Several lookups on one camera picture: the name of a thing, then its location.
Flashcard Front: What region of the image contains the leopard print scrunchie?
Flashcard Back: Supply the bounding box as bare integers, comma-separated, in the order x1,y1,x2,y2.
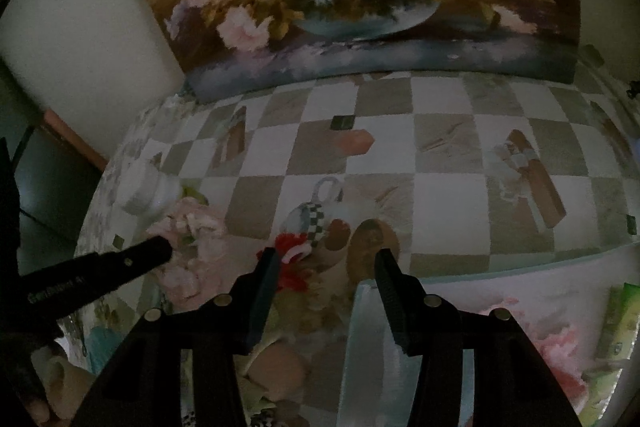
248,399,278,427

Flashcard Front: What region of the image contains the pink white fluffy cloth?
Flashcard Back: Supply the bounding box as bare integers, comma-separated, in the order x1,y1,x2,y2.
480,298,588,414

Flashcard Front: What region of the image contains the red flower plush toy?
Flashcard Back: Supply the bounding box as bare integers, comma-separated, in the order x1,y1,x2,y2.
271,233,316,294

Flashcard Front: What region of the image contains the teal wet wipes pack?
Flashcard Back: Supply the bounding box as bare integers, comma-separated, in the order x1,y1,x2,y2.
85,326,122,376

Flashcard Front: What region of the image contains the white tray with green rim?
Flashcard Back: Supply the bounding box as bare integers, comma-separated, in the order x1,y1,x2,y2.
337,247,639,426

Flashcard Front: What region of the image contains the green cardboard box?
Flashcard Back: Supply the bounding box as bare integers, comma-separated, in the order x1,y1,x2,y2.
596,283,639,363

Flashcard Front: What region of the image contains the checkered patterned tablecloth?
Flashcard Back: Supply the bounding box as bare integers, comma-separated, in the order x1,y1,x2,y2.
68,66,639,426

